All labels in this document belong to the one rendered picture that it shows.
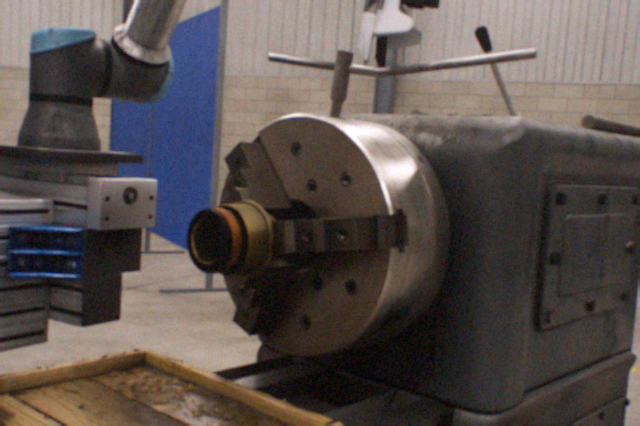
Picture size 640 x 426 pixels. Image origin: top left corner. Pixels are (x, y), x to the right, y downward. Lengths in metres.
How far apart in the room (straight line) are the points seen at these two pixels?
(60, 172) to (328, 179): 0.64
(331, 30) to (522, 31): 3.00
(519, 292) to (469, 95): 10.29
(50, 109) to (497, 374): 0.93
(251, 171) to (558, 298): 0.49
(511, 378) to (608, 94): 10.04
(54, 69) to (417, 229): 0.82
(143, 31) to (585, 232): 0.88
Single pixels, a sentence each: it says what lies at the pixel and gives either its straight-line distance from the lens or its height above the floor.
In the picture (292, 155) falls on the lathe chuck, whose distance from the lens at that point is 0.95.
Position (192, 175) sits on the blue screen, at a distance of 6.50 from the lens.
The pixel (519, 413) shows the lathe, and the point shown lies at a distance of 1.07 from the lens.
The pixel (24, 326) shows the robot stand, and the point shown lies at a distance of 1.43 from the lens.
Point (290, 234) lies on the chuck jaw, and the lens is 0.85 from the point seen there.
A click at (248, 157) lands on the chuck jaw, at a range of 0.95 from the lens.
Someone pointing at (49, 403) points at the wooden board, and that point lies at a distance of 0.91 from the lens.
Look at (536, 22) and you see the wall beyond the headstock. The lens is 11.29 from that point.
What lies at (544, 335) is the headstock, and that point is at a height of 0.95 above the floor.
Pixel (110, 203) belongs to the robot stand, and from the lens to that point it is 1.35.
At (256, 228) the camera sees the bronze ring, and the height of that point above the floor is 1.10.
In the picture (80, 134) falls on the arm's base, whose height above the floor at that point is 1.19.
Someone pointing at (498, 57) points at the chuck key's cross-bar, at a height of 1.32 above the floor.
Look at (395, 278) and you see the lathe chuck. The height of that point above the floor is 1.05.
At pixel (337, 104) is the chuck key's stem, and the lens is 0.96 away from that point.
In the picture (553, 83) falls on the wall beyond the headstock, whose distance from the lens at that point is 11.06.
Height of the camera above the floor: 1.19
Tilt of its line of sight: 5 degrees down
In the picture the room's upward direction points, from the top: 4 degrees clockwise
